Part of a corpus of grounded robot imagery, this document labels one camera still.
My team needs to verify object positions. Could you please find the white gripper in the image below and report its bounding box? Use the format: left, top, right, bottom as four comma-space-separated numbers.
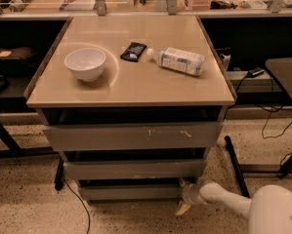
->
175, 177, 201, 216

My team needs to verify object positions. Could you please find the grey bottom drawer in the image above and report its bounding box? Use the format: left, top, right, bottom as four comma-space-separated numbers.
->
78, 177, 195, 202

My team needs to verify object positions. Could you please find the grey drawer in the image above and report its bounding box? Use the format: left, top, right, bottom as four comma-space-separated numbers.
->
43, 122, 223, 151
63, 159, 206, 180
78, 177, 195, 202

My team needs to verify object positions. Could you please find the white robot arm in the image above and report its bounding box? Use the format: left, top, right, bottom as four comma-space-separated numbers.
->
176, 178, 292, 234

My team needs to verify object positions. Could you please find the grey top drawer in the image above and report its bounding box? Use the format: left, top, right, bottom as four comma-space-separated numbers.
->
43, 122, 223, 151

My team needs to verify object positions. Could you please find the beige top drawer cabinet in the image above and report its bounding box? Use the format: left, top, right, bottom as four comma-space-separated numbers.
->
23, 15, 237, 204

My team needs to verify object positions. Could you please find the grey middle drawer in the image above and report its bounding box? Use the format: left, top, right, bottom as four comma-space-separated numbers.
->
63, 159, 206, 180

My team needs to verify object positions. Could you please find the black table leg bar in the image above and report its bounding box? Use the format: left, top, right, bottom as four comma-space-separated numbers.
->
225, 136, 250, 198

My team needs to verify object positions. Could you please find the clear plastic water bottle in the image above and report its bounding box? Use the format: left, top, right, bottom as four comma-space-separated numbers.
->
146, 47, 205, 76

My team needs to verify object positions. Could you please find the black power adapter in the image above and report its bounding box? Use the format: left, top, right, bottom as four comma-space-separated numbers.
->
246, 67, 265, 78

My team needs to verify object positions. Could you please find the dark snack packet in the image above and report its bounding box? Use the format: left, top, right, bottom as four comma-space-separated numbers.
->
120, 42, 146, 62

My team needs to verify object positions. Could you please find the dark round side table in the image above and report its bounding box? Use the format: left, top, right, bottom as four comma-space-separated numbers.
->
265, 58, 292, 101

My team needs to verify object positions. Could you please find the white ceramic bowl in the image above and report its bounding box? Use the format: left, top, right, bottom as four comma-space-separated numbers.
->
64, 48, 106, 82

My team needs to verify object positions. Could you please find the black floor cable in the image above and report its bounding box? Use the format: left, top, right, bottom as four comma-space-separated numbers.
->
63, 177, 92, 234

